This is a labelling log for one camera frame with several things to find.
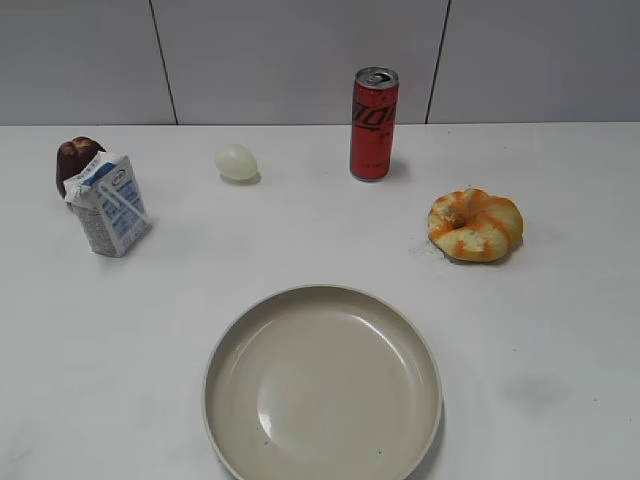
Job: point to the beige round plate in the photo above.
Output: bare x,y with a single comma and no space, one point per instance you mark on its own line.
321,382

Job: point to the red soda can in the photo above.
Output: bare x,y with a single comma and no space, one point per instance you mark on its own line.
374,102

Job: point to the blue white milk carton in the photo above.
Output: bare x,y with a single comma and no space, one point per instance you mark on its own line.
106,199

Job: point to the orange glazed donut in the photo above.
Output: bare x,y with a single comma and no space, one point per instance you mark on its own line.
475,226

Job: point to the white egg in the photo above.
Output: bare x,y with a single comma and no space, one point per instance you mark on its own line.
236,163

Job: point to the dark red wax apple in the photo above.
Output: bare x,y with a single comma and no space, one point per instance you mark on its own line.
72,157

